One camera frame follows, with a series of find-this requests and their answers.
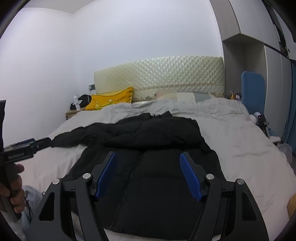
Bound small bottles on shelf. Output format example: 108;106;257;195
229;91;242;101

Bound cream quilted headboard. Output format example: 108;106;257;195
94;56;225;102

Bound black puffer jacket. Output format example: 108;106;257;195
52;112;224;240

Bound wooden nightstand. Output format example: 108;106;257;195
65;108;85;120

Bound grey white duvet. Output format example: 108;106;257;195
9;97;296;241

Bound blue curtain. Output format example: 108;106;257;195
283;60;296;154

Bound yellow pillow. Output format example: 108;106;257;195
85;87;133;110

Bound white plastic bottle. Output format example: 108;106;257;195
74;95;80;110

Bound wall socket left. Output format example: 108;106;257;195
88;84;95;90

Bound grey white wardrobe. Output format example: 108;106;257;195
210;0;295;138

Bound pale patterned pillow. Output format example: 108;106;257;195
155;90;216;103

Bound person left hand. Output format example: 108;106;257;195
1;164;26;213

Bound black bag on nightstand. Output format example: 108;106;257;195
70;94;92;110

